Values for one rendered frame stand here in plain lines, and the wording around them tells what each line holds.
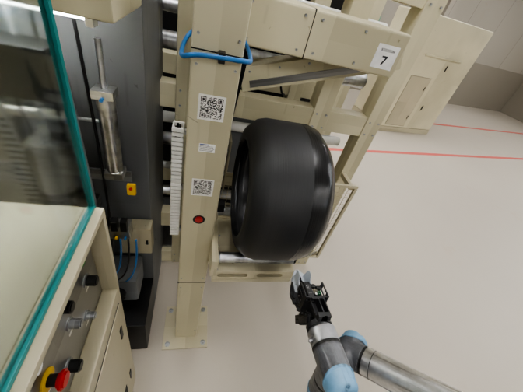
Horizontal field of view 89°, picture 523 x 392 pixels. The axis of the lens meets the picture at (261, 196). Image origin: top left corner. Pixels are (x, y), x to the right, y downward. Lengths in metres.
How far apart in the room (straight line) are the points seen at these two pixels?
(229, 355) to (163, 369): 0.39
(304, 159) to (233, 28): 0.41
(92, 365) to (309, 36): 1.21
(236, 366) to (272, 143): 1.44
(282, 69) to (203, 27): 0.53
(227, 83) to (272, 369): 1.68
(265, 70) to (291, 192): 0.57
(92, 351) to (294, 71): 1.20
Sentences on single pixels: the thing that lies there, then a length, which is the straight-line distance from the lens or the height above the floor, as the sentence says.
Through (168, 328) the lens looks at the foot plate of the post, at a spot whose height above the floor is 0.01.
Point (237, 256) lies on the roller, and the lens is 1.15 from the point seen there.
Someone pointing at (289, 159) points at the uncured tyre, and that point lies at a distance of 0.86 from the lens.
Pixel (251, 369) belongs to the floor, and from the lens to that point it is 1.95.
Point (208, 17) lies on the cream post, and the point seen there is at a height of 1.72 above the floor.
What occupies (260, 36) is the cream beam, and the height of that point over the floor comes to 1.67.
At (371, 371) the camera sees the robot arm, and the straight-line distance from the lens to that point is 0.87.
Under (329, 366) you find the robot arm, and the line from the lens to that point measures 0.74.
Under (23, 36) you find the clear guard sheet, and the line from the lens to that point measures 0.55.
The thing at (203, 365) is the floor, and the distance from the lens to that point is 1.92.
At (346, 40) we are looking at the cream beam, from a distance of 1.12.
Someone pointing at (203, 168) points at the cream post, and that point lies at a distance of 0.91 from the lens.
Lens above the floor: 1.82
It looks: 38 degrees down
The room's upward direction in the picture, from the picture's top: 16 degrees clockwise
